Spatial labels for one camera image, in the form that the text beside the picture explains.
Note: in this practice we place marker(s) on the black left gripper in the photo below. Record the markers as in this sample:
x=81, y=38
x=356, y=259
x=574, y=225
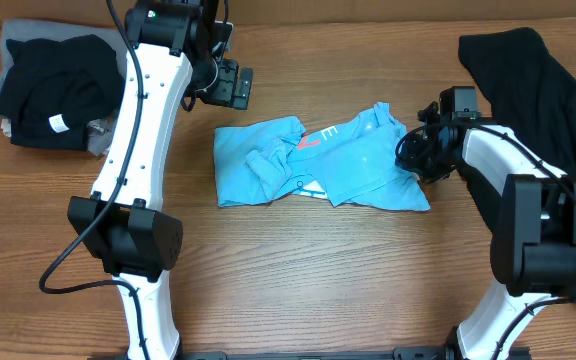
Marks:
x=224, y=95

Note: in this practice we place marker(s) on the grey folded shirt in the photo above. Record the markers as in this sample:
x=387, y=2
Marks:
x=99, y=132

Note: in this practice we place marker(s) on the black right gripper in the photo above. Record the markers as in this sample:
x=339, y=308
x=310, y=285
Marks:
x=409, y=161

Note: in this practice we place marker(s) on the light blue t-shirt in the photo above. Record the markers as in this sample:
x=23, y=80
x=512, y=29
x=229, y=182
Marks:
x=347, y=163

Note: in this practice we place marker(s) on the black folded shirt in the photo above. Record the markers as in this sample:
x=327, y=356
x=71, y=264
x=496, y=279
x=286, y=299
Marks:
x=54, y=89

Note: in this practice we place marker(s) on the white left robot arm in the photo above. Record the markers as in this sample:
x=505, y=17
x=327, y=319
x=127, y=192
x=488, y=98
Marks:
x=175, y=57

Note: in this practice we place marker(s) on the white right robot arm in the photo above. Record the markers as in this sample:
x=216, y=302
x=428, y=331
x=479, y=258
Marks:
x=530, y=207

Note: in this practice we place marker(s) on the black polo shirt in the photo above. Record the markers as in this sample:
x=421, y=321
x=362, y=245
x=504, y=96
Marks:
x=528, y=89

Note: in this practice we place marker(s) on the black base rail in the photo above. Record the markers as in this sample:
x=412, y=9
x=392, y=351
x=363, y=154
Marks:
x=308, y=356

